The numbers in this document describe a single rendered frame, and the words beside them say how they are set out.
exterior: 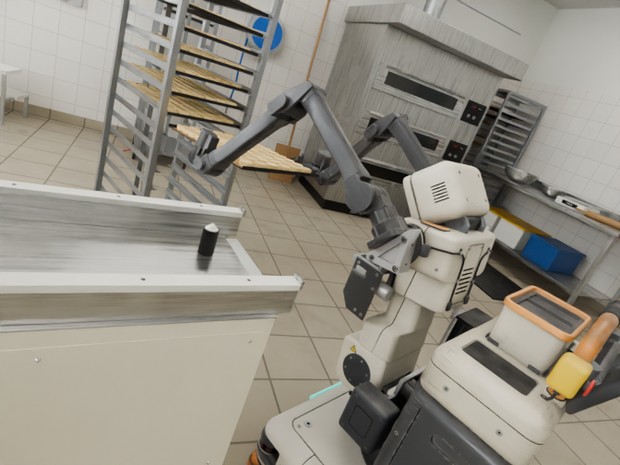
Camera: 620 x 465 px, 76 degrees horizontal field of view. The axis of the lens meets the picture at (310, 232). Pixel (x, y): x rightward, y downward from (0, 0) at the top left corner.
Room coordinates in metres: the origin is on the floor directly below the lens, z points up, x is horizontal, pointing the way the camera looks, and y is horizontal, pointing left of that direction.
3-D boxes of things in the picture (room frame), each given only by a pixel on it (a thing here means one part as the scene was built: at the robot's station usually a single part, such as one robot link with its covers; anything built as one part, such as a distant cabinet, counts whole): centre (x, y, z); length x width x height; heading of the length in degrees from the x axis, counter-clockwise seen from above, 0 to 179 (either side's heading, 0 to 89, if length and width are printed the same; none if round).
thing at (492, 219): (5.02, -2.14, 0.36); 0.46 x 0.38 x 0.26; 115
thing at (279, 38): (4.52, 1.15, 1.10); 0.41 x 0.15 x 1.10; 117
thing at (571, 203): (4.27, -2.48, 0.92); 0.32 x 0.30 x 0.09; 123
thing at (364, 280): (1.15, -0.28, 0.75); 0.28 x 0.16 x 0.22; 140
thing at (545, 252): (4.26, -2.52, 0.36); 0.46 x 0.38 x 0.26; 118
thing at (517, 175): (5.01, -2.12, 0.95); 0.39 x 0.39 x 0.14
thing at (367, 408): (1.02, -0.34, 0.44); 0.28 x 0.27 x 0.25; 140
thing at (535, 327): (0.89, -0.59, 0.87); 0.23 x 0.15 x 0.11; 140
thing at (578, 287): (4.53, -2.38, 0.49); 1.90 x 0.72 x 0.98; 27
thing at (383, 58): (4.73, -0.52, 1.00); 1.56 x 1.20 x 2.01; 117
